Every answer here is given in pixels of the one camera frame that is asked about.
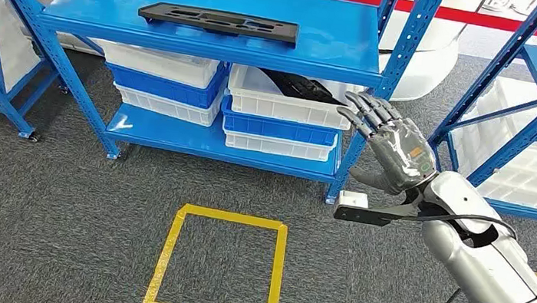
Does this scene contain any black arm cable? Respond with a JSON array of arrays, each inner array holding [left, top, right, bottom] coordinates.
[[372, 203, 522, 303]]

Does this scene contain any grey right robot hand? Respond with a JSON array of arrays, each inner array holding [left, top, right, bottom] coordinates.
[[326, 88, 449, 202]]

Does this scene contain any blue plastic crate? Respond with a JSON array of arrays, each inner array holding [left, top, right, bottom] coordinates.
[[218, 94, 342, 148], [101, 51, 229, 113]]

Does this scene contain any black part inside crate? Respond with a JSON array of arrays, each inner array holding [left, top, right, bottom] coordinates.
[[257, 68, 344, 106]]

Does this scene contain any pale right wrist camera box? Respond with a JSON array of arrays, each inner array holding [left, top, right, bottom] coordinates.
[[336, 189, 371, 211]]

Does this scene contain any long black plastic part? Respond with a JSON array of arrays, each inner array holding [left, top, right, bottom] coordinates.
[[136, 0, 301, 49]]

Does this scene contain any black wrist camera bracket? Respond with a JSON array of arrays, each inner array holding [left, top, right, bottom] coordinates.
[[332, 194, 422, 232]]

